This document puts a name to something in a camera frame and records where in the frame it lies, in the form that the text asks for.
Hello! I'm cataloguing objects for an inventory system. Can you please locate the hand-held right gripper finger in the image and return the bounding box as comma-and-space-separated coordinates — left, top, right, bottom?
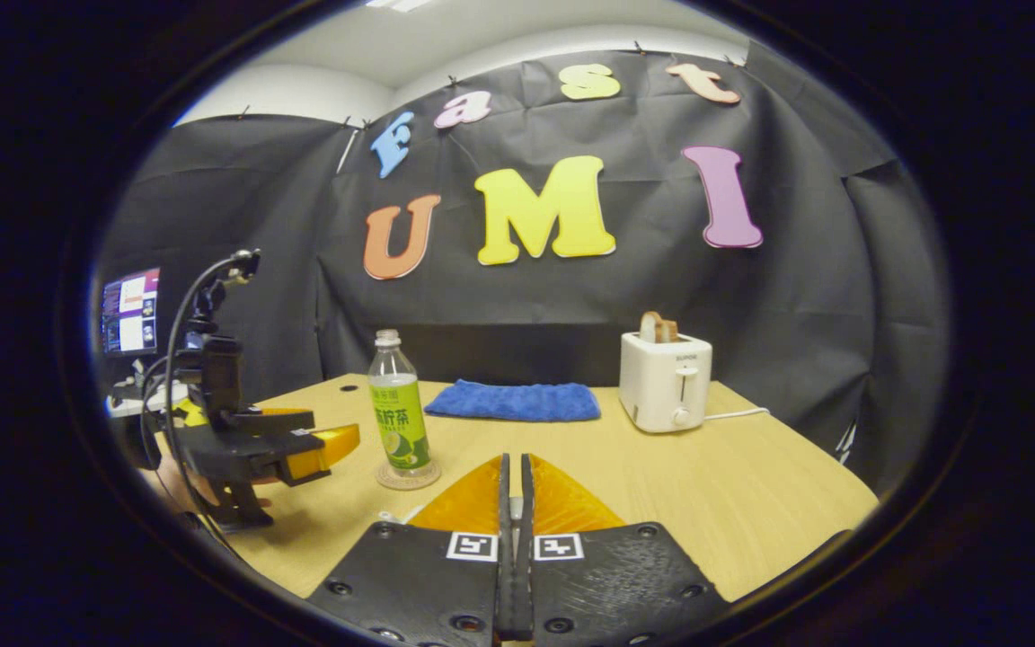
517, 454, 730, 647
306, 454, 519, 647

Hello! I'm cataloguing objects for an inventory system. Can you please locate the clear water bottle green label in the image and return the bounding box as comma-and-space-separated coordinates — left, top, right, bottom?
367, 329, 433, 473

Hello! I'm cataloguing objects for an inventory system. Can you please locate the round wooden coaster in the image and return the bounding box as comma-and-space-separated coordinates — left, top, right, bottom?
376, 460, 442, 491

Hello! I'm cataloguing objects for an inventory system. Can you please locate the white side desk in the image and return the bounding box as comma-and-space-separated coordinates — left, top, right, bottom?
107, 382, 190, 419

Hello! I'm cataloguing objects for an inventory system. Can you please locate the computer monitor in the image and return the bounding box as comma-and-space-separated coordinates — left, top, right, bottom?
100, 267, 162, 405

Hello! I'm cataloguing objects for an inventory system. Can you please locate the blue towel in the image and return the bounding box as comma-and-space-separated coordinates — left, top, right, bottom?
424, 379, 601, 422

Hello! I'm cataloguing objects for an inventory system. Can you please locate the white toaster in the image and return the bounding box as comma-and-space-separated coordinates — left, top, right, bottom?
619, 331, 713, 434

